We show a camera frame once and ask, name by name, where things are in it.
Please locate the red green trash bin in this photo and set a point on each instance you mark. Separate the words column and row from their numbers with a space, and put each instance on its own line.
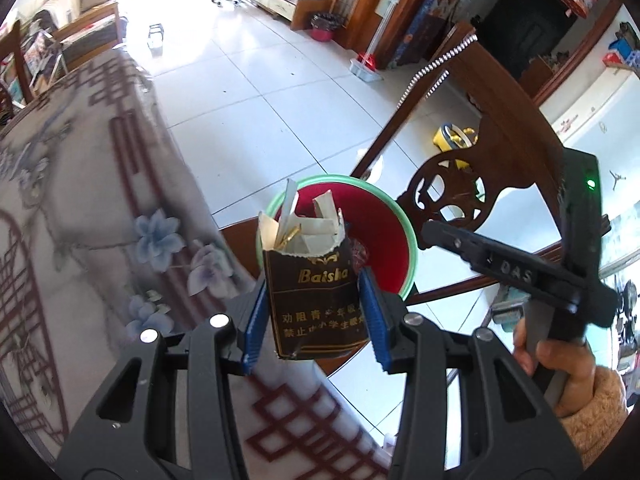
column 378, row 231

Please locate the white refrigerator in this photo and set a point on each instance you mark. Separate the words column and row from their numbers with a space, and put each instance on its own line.
column 604, row 121

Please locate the dark wooden chair right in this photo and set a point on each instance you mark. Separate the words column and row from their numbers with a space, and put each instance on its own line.
column 515, row 147

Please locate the small black stool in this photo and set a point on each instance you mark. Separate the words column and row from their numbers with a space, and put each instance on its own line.
column 156, row 36

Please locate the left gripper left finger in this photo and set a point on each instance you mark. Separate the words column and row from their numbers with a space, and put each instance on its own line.
column 165, row 409

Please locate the brown Baisha cigarette pack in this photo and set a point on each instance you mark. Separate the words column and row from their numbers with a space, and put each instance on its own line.
column 311, row 280

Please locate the small red waste basket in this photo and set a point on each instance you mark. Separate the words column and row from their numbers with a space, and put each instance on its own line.
column 324, row 24

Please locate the wooden sofa with cushions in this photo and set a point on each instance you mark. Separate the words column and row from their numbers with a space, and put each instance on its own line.
column 82, row 29

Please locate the yellow toy car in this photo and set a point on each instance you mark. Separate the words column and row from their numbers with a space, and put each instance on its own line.
column 450, row 137

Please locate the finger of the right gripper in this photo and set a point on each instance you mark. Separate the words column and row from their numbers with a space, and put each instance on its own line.
column 489, row 257

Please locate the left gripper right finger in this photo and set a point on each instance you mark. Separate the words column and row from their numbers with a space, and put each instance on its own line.
column 508, row 430

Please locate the dark wooden dining chair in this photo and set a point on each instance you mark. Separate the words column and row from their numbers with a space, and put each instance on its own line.
column 15, row 88

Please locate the person's right hand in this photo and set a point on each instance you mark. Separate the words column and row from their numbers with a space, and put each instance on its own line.
column 576, row 361

